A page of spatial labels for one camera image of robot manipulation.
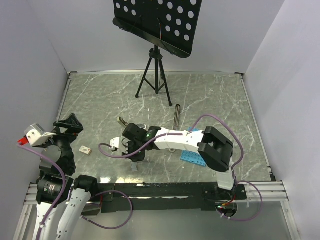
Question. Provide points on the black tripod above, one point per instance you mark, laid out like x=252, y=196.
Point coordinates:
x=160, y=80

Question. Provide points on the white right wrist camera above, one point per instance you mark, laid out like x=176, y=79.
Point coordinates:
x=116, y=145

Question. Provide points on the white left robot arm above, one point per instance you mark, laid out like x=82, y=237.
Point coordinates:
x=60, y=198

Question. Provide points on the blue studded baseplate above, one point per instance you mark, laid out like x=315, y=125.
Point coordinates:
x=192, y=158

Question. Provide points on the beige metal stapler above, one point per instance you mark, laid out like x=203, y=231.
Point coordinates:
x=125, y=124

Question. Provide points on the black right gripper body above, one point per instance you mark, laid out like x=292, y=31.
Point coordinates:
x=133, y=146

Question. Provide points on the small cardboard staple box lid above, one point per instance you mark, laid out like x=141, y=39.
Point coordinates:
x=85, y=150

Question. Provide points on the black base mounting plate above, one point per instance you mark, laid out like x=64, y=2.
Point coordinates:
x=162, y=196

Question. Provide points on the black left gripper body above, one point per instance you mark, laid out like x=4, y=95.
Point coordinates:
x=63, y=140

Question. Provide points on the grey staple box tray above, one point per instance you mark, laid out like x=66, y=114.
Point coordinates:
x=134, y=166

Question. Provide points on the black perforated music stand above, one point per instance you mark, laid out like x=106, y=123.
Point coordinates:
x=168, y=24

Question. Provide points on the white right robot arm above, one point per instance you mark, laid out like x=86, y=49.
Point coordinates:
x=214, y=148

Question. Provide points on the metal staple magazine rail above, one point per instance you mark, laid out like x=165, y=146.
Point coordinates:
x=176, y=116

